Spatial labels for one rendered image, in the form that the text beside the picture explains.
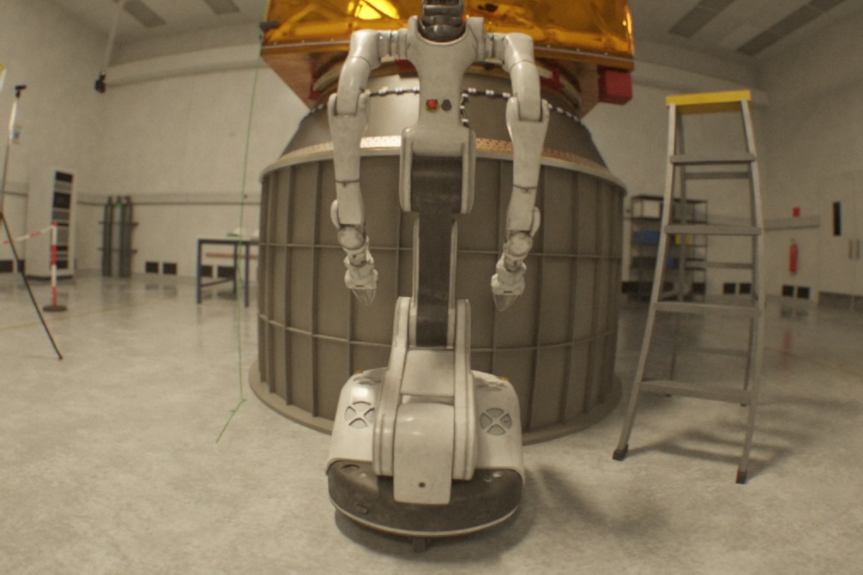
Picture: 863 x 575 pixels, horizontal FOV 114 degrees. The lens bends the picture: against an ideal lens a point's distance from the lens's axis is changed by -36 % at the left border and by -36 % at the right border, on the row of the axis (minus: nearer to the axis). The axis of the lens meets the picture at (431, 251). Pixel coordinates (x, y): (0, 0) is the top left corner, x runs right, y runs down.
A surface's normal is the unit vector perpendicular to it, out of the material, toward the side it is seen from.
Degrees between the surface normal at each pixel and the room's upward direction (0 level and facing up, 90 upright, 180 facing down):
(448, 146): 126
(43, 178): 90
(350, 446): 38
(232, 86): 90
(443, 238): 110
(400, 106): 62
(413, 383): 23
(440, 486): 90
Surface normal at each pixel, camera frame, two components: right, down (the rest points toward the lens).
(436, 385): 0.02, -0.92
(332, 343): -0.40, -0.01
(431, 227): -0.04, 0.34
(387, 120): -0.22, -0.48
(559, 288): 0.44, 0.02
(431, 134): -0.03, -0.15
